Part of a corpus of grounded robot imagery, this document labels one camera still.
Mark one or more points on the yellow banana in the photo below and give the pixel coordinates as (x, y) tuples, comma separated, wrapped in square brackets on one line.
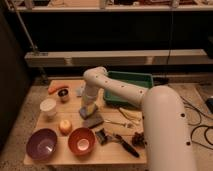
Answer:
[(129, 114)]

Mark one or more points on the green plastic tray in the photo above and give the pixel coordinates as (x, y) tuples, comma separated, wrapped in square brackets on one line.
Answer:
[(139, 79)]

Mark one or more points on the orange carrot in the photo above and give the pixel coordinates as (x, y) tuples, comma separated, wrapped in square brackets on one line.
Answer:
[(53, 89)]

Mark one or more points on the crumpled light blue cloth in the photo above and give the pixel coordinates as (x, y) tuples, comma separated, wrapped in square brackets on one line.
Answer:
[(79, 91)]

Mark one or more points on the grey rectangular block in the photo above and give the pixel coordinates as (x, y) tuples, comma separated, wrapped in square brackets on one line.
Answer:
[(92, 122)]

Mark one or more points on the bunch of dark grapes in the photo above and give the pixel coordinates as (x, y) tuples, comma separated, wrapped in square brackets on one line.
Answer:
[(138, 140)]

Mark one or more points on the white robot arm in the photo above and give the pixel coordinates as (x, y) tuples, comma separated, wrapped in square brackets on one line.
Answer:
[(166, 131)]

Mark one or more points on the black handled utensil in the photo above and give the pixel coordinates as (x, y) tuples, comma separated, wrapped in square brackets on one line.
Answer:
[(126, 146)]

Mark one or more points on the small metal cup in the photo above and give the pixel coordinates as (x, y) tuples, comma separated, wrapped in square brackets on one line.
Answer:
[(63, 95)]

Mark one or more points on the white cup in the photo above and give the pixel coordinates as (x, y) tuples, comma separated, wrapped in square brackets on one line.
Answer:
[(48, 107)]

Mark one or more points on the small dark metal clip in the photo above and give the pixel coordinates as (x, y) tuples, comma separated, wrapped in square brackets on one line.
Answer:
[(101, 136)]

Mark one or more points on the wooden shelf beam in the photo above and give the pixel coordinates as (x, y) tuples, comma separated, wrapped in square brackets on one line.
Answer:
[(117, 58)]

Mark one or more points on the purple bowl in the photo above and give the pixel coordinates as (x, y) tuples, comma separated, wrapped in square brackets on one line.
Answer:
[(41, 144)]

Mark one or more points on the orange-red bowl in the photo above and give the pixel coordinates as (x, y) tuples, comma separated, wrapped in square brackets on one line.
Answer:
[(81, 141)]

